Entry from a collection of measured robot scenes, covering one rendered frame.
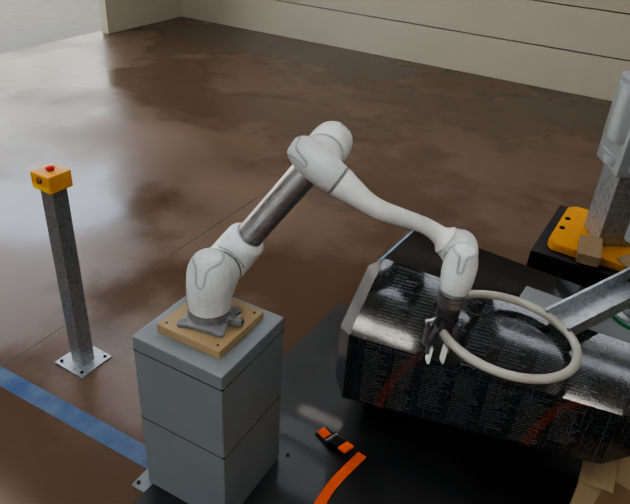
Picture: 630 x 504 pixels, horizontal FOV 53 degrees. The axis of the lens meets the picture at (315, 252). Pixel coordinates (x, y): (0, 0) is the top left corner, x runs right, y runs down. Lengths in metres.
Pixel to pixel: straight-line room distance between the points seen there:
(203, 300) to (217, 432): 0.49
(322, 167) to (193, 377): 0.87
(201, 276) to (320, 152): 0.61
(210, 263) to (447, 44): 7.12
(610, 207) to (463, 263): 1.42
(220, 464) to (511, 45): 7.14
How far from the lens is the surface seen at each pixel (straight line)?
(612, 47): 8.55
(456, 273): 1.97
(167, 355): 2.30
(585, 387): 2.53
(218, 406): 2.28
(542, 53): 8.68
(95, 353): 3.57
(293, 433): 3.07
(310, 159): 1.90
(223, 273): 2.19
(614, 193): 3.24
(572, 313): 2.45
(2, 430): 3.31
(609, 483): 2.93
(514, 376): 2.05
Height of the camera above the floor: 2.28
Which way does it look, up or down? 32 degrees down
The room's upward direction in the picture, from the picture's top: 4 degrees clockwise
